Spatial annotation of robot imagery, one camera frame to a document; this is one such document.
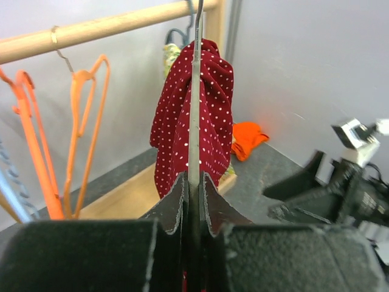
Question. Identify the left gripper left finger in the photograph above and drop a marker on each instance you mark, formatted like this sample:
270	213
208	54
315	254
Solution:
101	255

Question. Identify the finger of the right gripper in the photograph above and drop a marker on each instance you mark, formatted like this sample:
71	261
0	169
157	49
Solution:
297	183
317	205

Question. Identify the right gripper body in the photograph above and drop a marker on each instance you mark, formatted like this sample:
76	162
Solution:
364	199

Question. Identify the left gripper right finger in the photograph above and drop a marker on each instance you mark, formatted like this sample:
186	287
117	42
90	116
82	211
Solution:
243	256

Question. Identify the grey hanger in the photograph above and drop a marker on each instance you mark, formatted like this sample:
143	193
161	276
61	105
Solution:
193	143

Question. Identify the lemon print garment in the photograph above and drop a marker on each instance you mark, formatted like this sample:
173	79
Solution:
171	52

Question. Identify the light blue hanger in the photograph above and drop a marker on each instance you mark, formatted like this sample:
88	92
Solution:
14	191

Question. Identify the wooden clothes rack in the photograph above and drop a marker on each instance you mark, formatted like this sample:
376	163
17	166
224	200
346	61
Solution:
98	90

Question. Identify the orange cloth on floor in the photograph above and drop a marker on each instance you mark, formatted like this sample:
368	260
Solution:
246	137

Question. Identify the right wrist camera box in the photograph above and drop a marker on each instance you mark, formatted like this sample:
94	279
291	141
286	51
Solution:
360	140

